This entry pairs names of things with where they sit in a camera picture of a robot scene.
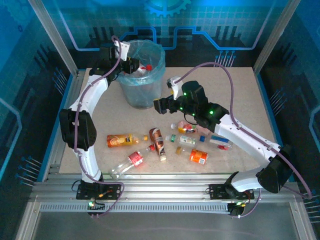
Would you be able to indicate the pink bottle white cap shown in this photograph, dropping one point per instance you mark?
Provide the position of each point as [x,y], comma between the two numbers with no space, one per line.
[185,128]

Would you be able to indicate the brown coffee drink bottle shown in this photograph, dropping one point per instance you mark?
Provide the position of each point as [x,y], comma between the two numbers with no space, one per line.
[157,142]

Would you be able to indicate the white label bottle green cap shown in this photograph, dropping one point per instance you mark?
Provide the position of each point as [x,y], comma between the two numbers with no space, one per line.
[186,140]

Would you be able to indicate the clear bottle blue cap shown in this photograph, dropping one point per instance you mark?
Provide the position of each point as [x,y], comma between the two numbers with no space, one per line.
[220,141]

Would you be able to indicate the orange juice bottle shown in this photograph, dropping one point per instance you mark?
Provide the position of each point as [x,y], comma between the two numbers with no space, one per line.
[122,140]

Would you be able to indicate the orange label bottle yellow cap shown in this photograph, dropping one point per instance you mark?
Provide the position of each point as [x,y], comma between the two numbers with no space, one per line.
[198,156]

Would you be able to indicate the large red label cola bottle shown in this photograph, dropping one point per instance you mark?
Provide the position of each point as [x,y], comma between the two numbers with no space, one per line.
[135,158]

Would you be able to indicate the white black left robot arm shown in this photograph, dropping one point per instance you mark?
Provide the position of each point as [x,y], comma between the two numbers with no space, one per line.
[87,97]

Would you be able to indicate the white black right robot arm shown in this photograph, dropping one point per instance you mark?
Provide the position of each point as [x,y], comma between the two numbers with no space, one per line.
[250,140]

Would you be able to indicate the clear plastic waste bin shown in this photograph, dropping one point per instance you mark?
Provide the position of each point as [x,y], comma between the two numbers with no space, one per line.
[142,95]

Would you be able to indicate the blue plastic bin liner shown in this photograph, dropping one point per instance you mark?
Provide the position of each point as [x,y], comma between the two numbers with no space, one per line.
[155,50]

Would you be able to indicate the small black right controller board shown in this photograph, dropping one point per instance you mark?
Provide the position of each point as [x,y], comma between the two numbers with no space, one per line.
[235,210]

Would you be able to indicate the small black controller board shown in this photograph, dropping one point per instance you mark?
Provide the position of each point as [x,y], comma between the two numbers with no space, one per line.
[235,210]
[97,207]

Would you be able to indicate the small black left controller board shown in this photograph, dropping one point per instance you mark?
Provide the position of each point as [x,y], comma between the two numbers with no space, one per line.
[97,207]

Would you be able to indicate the grey metal lower panel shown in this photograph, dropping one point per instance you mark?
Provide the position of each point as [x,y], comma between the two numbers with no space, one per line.
[162,227]

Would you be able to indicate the aluminium left frame post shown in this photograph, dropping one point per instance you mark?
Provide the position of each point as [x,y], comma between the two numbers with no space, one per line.
[53,37]

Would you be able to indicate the aluminium frame post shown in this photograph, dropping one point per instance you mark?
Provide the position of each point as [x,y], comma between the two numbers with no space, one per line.
[276,37]
[53,37]

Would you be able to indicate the aluminium front frame rail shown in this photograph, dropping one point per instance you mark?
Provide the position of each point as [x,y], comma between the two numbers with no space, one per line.
[162,187]

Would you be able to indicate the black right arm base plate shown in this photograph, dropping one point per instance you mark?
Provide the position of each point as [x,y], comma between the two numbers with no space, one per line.
[217,192]

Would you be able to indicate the aluminium right frame post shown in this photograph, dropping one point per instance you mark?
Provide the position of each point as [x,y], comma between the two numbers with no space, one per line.
[276,37]

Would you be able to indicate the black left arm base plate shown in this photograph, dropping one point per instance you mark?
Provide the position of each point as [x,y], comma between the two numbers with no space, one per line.
[82,192]

